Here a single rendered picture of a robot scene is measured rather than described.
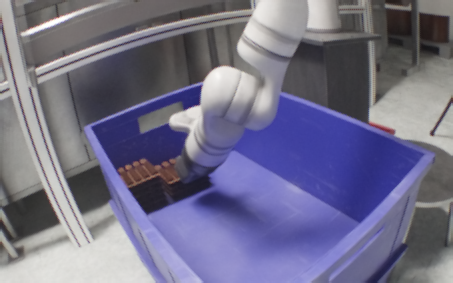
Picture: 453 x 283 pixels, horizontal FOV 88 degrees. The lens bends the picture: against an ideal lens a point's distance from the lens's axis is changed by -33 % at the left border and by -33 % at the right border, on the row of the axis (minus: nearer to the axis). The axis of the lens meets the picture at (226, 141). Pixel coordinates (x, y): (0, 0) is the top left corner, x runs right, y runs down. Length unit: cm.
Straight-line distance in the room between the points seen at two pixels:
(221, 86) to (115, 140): 40
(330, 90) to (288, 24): 38
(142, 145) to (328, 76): 46
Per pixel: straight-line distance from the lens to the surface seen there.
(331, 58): 73
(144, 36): 91
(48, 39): 93
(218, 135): 50
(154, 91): 130
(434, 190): 75
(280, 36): 39
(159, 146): 81
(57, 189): 96
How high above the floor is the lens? 66
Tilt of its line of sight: 27 degrees down
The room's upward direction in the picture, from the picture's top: 8 degrees counter-clockwise
